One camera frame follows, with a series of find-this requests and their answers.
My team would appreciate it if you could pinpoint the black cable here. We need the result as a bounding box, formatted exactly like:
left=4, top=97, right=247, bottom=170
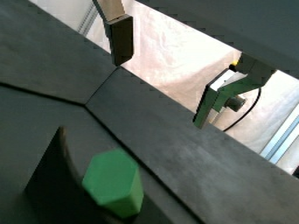
left=221, top=87, right=263, bottom=133

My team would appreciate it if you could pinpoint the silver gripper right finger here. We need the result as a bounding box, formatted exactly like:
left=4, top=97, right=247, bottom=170
left=192, top=53, right=276, bottom=128

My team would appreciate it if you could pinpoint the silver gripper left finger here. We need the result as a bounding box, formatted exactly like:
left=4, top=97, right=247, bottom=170
left=92, top=0, right=134, bottom=66

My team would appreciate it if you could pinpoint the green hexagon prism block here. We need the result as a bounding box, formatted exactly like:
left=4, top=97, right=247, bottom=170
left=81, top=148, right=144, bottom=219

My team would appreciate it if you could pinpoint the dark curved holder stand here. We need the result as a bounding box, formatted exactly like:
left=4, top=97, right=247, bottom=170
left=24, top=127, right=166, bottom=224

